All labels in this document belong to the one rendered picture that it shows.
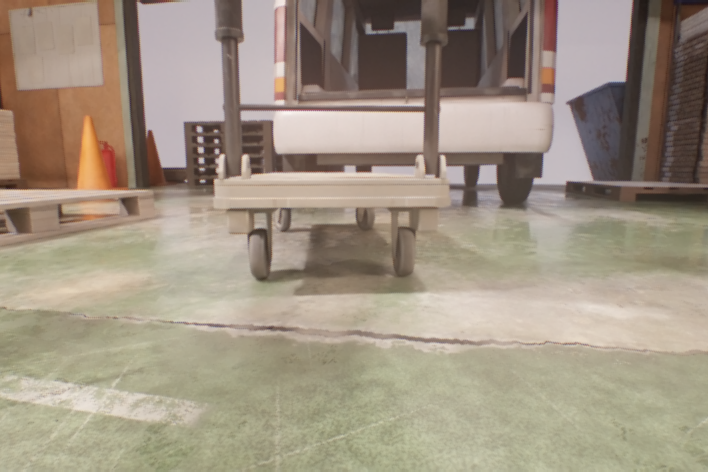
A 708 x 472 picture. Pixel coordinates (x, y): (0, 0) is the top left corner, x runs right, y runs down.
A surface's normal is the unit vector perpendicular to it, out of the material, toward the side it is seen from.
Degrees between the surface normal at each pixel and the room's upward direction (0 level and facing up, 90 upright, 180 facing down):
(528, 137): 95
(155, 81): 90
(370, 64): 93
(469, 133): 92
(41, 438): 0
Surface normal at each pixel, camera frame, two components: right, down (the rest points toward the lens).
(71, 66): -0.17, 0.16
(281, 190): 0.07, 0.17
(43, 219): 0.99, 0.03
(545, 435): 0.00, -0.99
